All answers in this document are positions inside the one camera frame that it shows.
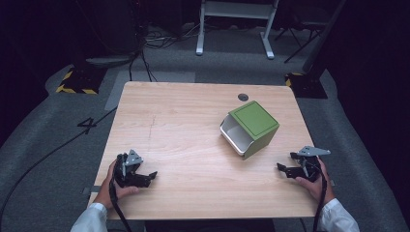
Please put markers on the grey round table grommet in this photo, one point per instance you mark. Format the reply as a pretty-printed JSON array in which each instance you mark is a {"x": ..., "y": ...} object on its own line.
[{"x": 243, "y": 97}]

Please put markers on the grey round stand foot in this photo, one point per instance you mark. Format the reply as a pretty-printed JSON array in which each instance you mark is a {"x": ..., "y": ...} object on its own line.
[{"x": 109, "y": 60}]

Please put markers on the black stand base yellow corner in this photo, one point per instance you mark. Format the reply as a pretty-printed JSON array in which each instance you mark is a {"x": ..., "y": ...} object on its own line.
[{"x": 307, "y": 85}]

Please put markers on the person's right hand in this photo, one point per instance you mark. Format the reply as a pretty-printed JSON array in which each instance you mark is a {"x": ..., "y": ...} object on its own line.
[{"x": 317, "y": 190}]

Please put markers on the person's left hand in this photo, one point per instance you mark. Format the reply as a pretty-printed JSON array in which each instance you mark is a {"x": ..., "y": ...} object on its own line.
[{"x": 109, "y": 190}]

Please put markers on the black folding tripod stand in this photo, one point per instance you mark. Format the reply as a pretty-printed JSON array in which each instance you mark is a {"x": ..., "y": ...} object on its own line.
[{"x": 301, "y": 35}]

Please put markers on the green and white storage box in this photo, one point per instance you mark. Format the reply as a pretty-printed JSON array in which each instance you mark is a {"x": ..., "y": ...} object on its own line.
[{"x": 254, "y": 127}]

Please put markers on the grey slanted metal pole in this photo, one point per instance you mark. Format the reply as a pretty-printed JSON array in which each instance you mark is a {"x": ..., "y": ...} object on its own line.
[{"x": 325, "y": 35}]

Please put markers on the black yellow striped stand base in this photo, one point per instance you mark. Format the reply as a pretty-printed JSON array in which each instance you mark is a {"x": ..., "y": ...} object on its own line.
[{"x": 82, "y": 82}]

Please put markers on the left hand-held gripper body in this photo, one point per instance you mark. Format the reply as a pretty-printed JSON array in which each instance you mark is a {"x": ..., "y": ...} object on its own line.
[{"x": 129, "y": 167}]

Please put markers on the white metal desk frame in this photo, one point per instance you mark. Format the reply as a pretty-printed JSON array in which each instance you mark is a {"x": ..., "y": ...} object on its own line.
[{"x": 237, "y": 11}]

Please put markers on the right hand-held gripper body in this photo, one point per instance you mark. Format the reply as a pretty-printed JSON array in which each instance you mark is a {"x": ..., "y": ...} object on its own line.
[{"x": 310, "y": 162}]

